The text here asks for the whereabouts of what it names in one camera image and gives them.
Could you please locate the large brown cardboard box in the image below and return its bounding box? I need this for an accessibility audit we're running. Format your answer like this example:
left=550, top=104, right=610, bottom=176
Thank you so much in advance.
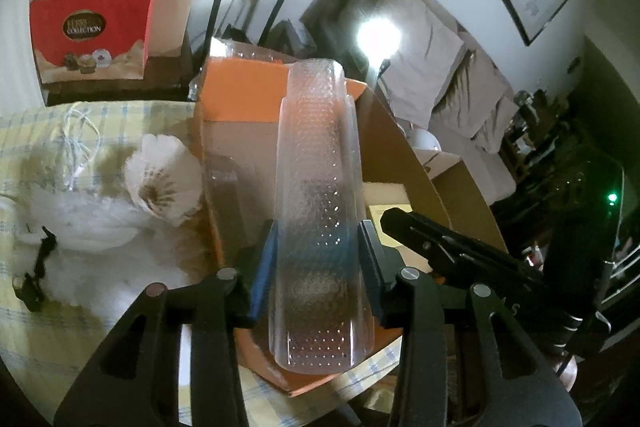
left=60, top=0, right=209, bottom=58

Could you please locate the frosted dotted plastic cover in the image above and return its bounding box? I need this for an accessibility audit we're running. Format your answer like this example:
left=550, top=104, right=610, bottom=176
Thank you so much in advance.
left=267, top=58, right=376, bottom=376

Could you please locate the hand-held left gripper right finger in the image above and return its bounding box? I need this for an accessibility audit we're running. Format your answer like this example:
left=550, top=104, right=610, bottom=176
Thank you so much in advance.
left=357, top=219, right=584, bottom=427

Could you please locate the white rounded appliance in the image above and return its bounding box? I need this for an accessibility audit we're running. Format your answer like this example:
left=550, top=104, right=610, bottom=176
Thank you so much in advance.
left=407, top=129, right=442, bottom=152

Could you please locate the bright portable lamp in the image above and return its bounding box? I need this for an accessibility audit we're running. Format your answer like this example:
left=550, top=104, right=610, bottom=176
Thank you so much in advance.
left=354, top=16, right=404, bottom=74

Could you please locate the orange cardboard box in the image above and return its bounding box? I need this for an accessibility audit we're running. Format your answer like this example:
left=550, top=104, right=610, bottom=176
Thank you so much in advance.
left=192, top=55, right=454, bottom=398

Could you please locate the large beige sofa cushion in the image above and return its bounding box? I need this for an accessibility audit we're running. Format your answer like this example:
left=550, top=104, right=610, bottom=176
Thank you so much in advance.
left=379, top=0, right=467, bottom=134

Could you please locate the open brown cardboard box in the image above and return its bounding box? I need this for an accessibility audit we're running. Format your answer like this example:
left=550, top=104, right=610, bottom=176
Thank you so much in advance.
left=364, top=151, right=512, bottom=259

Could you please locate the dark sofa frame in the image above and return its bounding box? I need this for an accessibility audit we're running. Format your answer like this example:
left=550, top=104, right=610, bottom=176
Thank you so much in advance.
left=299, top=0, right=386, bottom=84

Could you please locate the black speaker stand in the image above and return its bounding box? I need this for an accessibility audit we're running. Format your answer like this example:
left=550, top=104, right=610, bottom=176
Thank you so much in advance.
left=257, top=0, right=297, bottom=48
left=202, top=0, right=236, bottom=58

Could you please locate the white fluffy duster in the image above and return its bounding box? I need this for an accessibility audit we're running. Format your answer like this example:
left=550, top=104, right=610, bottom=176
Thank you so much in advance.
left=14, top=134, right=206, bottom=324

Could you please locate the black brush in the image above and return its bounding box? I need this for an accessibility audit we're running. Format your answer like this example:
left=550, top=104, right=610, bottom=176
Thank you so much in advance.
left=13, top=226, right=59, bottom=312

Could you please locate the red chocolate gift bag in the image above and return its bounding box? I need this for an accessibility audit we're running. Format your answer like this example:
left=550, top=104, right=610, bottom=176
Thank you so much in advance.
left=28, top=0, right=159, bottom=84

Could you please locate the white cable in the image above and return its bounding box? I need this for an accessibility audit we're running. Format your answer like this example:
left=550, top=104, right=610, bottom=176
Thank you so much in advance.
left=49, top=106, right=102, bottom=188

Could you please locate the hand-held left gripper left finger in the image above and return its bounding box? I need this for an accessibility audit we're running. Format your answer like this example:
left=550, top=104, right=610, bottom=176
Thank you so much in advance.
left=54, top=219, right=281, bottom=427

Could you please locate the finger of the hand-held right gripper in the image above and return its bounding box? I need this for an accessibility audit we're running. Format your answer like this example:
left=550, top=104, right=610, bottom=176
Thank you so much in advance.
left=379, top=207, right=547, bottom=308

